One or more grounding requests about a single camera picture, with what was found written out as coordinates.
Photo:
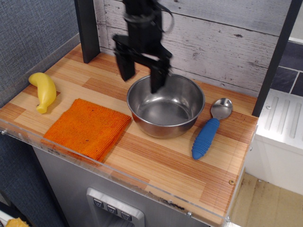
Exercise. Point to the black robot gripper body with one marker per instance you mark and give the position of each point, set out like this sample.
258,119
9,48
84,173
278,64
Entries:
144,26

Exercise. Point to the clear acrylic front guard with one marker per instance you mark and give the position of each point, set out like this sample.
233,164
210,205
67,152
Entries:
210,218

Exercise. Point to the dark left frame post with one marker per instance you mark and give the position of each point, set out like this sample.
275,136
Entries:
87,26

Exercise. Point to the white toy sink unit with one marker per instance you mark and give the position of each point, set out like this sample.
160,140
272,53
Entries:
276,152

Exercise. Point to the silver metal bowl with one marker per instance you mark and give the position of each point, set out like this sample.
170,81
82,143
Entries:
171,111

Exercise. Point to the dark frame post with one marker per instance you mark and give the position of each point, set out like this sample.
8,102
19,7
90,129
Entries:
277,55
87,26

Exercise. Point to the silver toy cabinet front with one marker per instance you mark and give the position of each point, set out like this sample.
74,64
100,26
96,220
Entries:
70,178

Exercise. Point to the grey button dispenser panel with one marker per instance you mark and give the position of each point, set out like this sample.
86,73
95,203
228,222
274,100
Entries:
110,212

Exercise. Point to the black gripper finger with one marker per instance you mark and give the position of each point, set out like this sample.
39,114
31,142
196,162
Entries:
159,71
125,64

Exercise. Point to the yellow plastic banana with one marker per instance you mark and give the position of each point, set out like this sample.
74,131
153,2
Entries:
46,90

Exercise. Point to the yellow object bottom left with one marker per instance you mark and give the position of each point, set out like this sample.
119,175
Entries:
16,222

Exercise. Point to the blue handled metal spoon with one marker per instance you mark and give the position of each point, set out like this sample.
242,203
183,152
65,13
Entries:
221,109

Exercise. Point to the dark right frame post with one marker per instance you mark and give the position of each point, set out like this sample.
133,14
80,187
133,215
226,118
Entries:
277,55

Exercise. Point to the orange folded cloth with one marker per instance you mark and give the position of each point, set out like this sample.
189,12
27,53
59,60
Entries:
87,128

